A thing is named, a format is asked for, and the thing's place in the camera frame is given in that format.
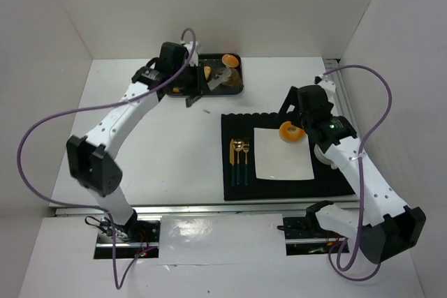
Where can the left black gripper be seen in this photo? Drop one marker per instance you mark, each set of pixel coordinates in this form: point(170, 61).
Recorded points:
point(195, 87)

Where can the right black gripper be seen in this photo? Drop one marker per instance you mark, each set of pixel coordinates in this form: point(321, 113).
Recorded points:
point(297, 110)

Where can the tan ring donut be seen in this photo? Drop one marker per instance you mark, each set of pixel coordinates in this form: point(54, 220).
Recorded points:
point(291, 133)

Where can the silver metal tongs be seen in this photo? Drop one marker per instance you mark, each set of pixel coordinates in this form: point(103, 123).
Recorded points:
point(209, 87)

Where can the dark brown chocolate bread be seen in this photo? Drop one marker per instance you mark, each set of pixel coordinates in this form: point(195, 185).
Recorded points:
point(229, 77)

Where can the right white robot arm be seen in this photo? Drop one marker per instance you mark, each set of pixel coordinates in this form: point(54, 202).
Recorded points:
point(386, 225)

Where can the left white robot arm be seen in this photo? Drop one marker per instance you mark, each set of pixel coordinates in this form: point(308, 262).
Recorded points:
point(91, 158)

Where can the long tan bread roll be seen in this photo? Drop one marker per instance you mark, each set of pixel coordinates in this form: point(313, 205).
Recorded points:
point(207, 72)

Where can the white cup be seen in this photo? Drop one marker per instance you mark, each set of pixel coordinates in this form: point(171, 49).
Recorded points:
point(322, 158)

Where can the black serving tray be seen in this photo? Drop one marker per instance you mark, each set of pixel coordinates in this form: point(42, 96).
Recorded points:
point(214, 61)

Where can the round bun with white top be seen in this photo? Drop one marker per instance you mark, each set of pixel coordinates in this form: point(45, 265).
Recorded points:
point(230, 61)

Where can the white square plate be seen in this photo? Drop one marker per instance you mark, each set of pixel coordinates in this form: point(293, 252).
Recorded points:
point(276, 159)

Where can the black placemat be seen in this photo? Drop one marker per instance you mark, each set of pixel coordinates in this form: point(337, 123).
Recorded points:
point(326, 183)

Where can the aluminium rail frame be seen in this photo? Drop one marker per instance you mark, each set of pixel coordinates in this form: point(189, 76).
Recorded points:
point(172, 159)

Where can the gold fork teal handle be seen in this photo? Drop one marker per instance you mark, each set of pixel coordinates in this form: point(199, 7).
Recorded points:
point(246, 148)

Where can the gold knife teal handle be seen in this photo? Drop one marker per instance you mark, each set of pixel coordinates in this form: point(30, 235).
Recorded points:
point(232, 162)

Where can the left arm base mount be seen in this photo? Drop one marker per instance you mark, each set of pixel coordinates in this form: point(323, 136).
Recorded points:
point(144, 243)

